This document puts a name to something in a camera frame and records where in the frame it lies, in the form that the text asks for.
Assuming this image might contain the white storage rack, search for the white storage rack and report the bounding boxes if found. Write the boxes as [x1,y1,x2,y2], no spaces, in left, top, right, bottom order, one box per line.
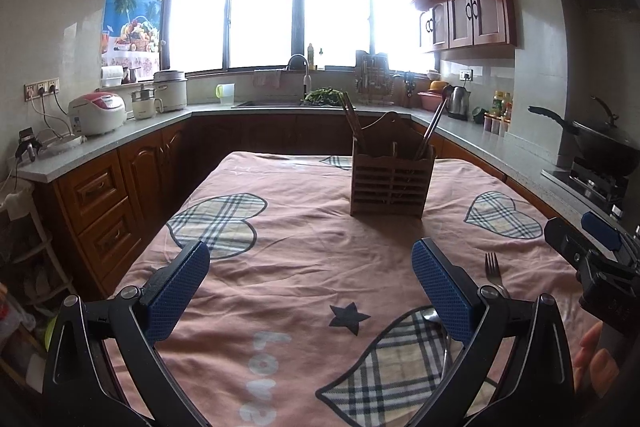
[0,179,77,390]

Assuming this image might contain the black wok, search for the black wok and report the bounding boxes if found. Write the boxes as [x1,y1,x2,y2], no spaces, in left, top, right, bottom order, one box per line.
[528,96,640,176]

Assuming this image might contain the spice jars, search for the spice jars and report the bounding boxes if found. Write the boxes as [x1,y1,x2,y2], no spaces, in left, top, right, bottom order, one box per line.
[483,112,512,136]

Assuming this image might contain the wall poster with fruit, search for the wall poster with fruit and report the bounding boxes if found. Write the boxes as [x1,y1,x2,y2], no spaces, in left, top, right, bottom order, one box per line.
[101,0,167,84]

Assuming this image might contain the small white electric pot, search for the small white electric pot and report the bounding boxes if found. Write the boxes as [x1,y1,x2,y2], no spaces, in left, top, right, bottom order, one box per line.
[131,84,165,120]

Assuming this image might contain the metal fork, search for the metal fork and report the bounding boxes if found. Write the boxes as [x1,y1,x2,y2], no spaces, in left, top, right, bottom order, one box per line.
[484,253,512,299]

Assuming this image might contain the tall white rice cooker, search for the tall white rice cooker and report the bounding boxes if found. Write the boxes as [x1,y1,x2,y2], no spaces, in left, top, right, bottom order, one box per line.
[152,70,189,112]

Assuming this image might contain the person's right hand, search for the person's right hand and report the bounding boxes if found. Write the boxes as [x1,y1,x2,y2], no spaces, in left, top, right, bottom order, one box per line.
[572,322,617,394]

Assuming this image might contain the green vegetables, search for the green vegetables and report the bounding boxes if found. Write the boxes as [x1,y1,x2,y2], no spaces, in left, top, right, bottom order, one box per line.
[303,88,347,106]

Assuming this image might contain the wall power sockets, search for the wall power sockets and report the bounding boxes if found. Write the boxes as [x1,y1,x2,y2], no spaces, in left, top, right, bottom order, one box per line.
[24,78,61,101]

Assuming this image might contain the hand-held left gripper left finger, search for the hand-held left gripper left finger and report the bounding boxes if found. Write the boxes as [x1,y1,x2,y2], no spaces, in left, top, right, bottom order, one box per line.
[42,241,211,427]

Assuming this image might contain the metal spoon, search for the metal spoon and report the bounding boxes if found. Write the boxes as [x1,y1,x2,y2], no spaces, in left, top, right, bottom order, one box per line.
[422,309,454,374]

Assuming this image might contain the wooden slatted utensil holder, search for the wooden slatted utensil holder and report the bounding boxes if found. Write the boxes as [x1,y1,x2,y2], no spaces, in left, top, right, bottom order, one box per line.
[351,111,437,219]

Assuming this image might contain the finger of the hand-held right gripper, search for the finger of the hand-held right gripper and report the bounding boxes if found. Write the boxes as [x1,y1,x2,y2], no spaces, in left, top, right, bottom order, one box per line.
[544,218,594,279]
[581,211,640,267]

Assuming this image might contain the brown wooden lower cabinets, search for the brown wooden lower cabinets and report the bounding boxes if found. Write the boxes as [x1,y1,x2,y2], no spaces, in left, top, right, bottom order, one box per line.
[32,112,532,299]

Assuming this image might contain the pink basin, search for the pink basin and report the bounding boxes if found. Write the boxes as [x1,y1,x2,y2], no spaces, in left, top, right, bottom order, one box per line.
[417,90,447,110]

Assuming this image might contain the pink cloth with plaid hearts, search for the pink cloth with plaid hearts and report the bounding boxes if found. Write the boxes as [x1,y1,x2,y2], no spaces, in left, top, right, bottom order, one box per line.
[107,151,601,427]

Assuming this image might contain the grey kitchen countertop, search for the grey kitchen countertop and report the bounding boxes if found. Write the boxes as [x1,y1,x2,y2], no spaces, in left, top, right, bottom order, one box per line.
[9,101,640,230]

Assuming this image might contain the dish rack with utensils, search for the dish rack with utensils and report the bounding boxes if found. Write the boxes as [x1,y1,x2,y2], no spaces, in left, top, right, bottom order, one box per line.
[354,50,397,106]

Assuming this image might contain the steel electric kettle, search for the steel electric kettle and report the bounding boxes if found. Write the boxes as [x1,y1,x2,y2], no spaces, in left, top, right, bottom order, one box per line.
[442,84,472,122]

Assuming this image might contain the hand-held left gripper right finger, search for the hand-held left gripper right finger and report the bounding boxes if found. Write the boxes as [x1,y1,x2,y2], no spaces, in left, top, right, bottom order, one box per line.
[407,238,576,427]

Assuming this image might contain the gas stove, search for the gas stove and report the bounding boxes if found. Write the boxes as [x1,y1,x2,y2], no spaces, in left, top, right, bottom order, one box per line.
[542,157,632,217]

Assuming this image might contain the metal chopstick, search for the metal chopstick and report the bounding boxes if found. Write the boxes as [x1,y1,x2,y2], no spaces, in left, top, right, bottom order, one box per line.
[417,114,445,159]
[414,107,442,159]

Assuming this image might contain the chrome kitchen faucet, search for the chrome kitchen faucet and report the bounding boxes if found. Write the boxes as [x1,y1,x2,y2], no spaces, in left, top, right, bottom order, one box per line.
[286,54,313,104]

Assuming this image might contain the pink rag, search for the pink rag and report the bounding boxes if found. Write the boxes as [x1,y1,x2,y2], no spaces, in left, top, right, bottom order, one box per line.
[252,69,282,90]

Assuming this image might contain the pink and white rice cooker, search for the pink and white rice cooker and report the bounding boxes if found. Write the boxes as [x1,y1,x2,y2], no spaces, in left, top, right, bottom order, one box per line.
[68,91,127,137]

